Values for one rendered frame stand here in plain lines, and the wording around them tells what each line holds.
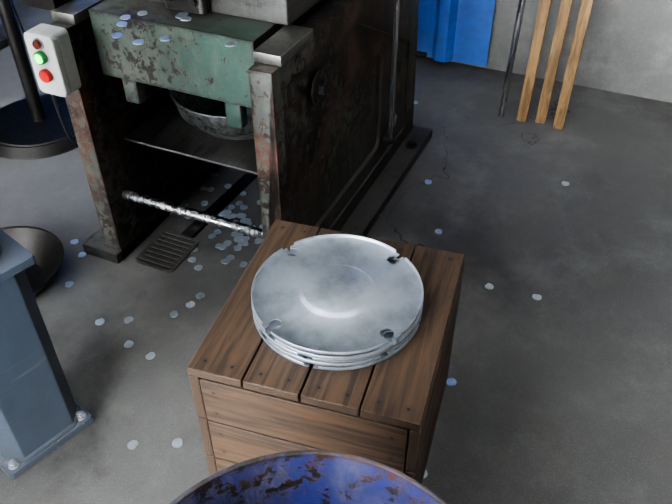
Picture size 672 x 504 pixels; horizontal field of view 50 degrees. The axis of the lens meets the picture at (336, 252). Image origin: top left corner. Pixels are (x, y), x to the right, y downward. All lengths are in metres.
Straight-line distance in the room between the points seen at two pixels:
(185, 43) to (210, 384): 0.70
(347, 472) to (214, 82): 0.89
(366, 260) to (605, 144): 1.34
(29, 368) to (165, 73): 0.65
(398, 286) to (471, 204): 0.89
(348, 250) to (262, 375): 0.29
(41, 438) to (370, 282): 0.73
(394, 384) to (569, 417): 0.56
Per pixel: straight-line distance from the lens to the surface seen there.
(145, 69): 1.62
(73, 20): 1.64
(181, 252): 1.67
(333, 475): 0.93
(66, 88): 1.64
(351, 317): 1.17
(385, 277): 1.24
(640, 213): 2.18
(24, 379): 1.44
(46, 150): 2.43
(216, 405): 1.22
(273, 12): 1.49
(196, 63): 1.52
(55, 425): 1.56
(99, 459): 1.54
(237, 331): 1.21
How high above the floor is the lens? 1.22
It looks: 40 degrees down
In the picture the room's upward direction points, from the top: straight up
